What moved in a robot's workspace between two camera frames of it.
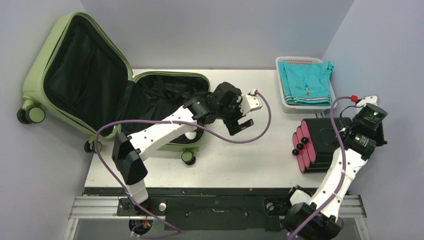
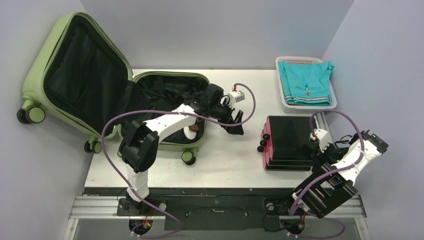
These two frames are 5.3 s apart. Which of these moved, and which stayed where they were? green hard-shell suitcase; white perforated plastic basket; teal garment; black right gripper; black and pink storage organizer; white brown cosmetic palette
Moved: black and pink storage organizer; black right gripper
Stayed: green hard-shell suitcase; teal garment; white perforated plastic basket; white brown cosmetic palette
